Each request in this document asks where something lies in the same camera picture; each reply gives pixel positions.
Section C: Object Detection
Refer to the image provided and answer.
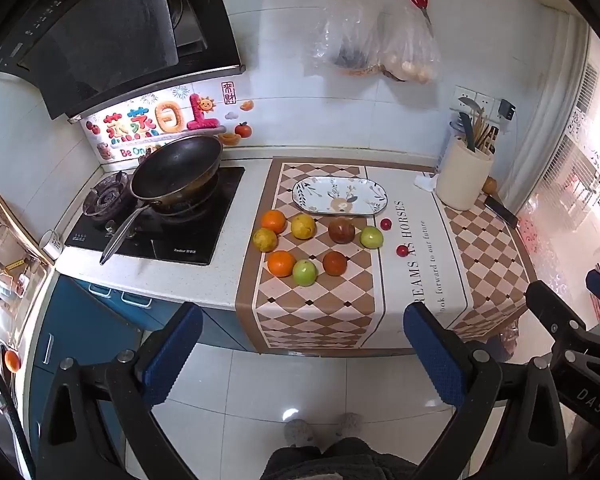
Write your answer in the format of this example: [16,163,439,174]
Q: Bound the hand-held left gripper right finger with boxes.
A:
[403,302,573,480]

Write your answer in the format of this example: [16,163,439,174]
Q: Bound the white cup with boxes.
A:
[40,230,63,261]

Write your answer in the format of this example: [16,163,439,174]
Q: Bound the black handled utensil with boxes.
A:
[457,112,477,153]

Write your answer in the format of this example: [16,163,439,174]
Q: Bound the dark red apple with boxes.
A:
[322,250,349,277]

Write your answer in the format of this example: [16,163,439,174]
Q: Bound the cream utensil holder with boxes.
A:
[435,137,495,212]

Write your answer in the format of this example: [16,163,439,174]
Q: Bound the person's legs in dark pants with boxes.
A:
[260,437,396,480]

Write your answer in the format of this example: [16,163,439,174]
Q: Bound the colourful wall sticker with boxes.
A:
[82,80,256,163]

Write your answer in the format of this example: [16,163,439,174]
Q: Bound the brownish red apple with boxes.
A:
[328,217,356,245]

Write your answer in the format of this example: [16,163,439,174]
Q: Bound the bundle of chopsticks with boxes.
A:
[472,107,501,154]

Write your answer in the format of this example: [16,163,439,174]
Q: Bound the black range hood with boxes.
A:
[0,0,246,123]

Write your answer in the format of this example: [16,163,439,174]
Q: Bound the black gas stove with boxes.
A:
[64,166,246,267]

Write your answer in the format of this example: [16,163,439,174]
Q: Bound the yellow citrus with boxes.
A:
[252,228,279,253]
[290,213,317,240]

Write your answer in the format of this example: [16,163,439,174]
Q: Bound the black knife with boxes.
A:
[484,195,519,228]

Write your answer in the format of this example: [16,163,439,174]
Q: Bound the green apple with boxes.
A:
[359,225,385,250]
[292,259,319,287]

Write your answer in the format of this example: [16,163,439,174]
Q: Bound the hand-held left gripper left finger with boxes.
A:
[37,301,204,480]

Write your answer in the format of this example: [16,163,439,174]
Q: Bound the checkered table mat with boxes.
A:
[235,156,538,352]

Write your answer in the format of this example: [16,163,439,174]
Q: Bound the black frying pan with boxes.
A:
[99,135,224,266]

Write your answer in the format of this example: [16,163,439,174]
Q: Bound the grey slipper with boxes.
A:
[334,412,363,438]
[283,419,317,448]

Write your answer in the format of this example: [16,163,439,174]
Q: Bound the white power outlet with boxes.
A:
[452,86,496,116]

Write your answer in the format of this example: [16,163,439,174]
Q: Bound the clear plastic bag with eggs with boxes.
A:
[377,0,441,85]

